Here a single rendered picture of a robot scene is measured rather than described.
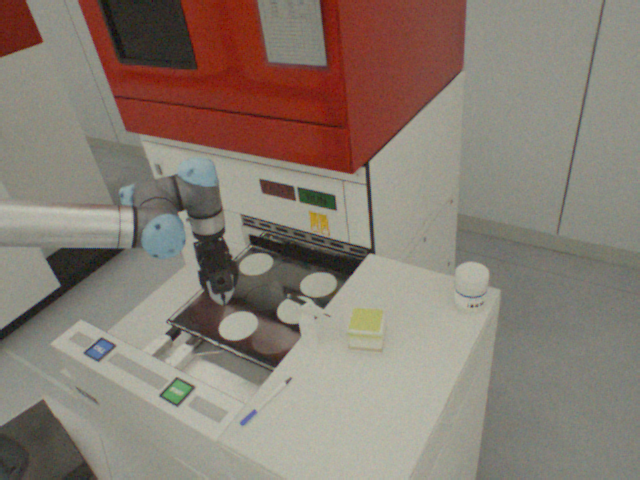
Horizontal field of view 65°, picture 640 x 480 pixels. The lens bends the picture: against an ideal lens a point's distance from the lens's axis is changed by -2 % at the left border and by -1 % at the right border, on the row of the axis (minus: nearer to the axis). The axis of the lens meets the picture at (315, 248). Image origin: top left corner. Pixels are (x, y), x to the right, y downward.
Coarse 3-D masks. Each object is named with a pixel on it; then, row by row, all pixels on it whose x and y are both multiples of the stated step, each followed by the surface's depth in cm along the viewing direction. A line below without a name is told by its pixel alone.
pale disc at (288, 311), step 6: (288, 300) 133; (306, 300) 132; (282, 306) 131; (288, 306) 131; (294, 306) 131; (282, 312) 130; (288, 312) 129; (294, 312) 129; (300, 312) 129; (306, 312) 128; (282, 318) 128; (288, 318) 128; (294, 318) 127
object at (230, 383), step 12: (192, 360) 123; (204, 360) 123; (192, 372) 120; (204, 372) 119; (216, 372) 119; (228, 372) 119; (216, 384) 116; (228, 384) 116; (240, 384) 115; (252, 384) 115; (240, 396) 113
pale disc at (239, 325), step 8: (240, 312) 131; (248, 312) 131; (224, 320) 130; (232, 320) 130; (240, 320) 129; (248, 320) 129; (256, 320) 128; (224, 328) 128; (232, 328) 127; (240, 328) 127; (248, 328) 126; (224, 336) 125; (232, 336) 125; (240, 336) 125
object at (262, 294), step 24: (288, 264) 145; (240, 288) 139; (264, 288) 138; (288, 288) 137; (336, 288) 134; (192, 312) 134; (216, 312) 133; (264, 312) 130; (216, 336) 126; (264, 336) 124; (288, 336) 123; (264, 360) 118
